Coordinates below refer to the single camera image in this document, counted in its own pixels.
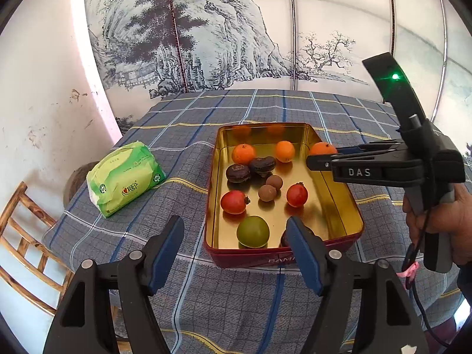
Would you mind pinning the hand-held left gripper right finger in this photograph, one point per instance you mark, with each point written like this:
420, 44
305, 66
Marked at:
304, 258

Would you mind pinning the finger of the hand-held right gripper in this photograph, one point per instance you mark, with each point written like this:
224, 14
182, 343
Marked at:
368, 147
319, 162

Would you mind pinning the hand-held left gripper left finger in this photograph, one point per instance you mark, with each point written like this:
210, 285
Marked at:
166, 258

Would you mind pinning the large orange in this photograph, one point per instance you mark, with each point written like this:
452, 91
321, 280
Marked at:
321, 149

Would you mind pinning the dark brown round fruit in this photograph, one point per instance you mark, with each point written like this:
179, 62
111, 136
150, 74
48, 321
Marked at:
262, 165
238, 173
284, 239

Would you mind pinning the small orange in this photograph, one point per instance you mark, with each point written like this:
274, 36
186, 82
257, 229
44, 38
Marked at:
243, 153
284, 151

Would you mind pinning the red tomato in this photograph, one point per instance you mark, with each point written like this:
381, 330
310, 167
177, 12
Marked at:
297, 194
234, 202

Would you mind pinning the red and gold tin box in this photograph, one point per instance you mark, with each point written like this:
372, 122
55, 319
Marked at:
324, 206

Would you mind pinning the brown longan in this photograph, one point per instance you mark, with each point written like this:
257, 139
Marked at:
274, 181
267, 193

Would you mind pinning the green tomato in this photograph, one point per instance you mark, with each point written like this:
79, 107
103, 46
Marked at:
253, 231

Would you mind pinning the person's right forearm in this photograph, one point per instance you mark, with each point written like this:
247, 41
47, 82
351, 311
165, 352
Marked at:
465, 280

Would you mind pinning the person's right hand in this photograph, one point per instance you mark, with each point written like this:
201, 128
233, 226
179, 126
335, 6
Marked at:
462, 221

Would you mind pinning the green tissue pack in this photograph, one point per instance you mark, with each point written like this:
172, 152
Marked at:
125, 177

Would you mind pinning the brown round stool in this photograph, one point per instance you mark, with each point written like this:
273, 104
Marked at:
73, 188

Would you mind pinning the grey plaid tablecloth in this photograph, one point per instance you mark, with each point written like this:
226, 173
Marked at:
177, 136

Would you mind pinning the ink landscape folding screen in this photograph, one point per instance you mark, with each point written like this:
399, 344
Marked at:
221, 44

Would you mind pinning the wooden chair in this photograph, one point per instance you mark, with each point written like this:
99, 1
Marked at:
13, 202

